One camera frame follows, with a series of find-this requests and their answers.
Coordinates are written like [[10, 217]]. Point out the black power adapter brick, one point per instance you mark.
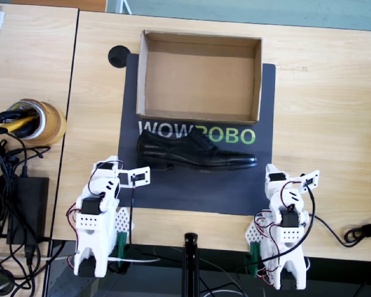
[[28, 210]]

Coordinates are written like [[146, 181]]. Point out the open cardboard box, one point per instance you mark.
[[198, 80]]

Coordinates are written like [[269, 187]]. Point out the white perforated base plate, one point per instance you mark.
[[125, 219], [254, 233]]

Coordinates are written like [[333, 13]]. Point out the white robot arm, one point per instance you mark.
[[289, 238], [91, 226]]

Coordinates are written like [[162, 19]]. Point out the dark grey WOWROBO mat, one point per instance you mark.
[[204, 191]]

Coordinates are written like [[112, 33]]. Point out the gripper white camera mount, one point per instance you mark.
[[310, 182], [140, 177]]

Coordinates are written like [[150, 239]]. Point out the green table clamp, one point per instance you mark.
[[122, 244], [254, 256]]

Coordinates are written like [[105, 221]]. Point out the black camera stand pole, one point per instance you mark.
[[190, 263]]

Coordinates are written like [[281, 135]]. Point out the brown packing tape roll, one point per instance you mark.
[[51, 123]]

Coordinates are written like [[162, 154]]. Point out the black leather dress shoe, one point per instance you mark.
[[185, 151]]

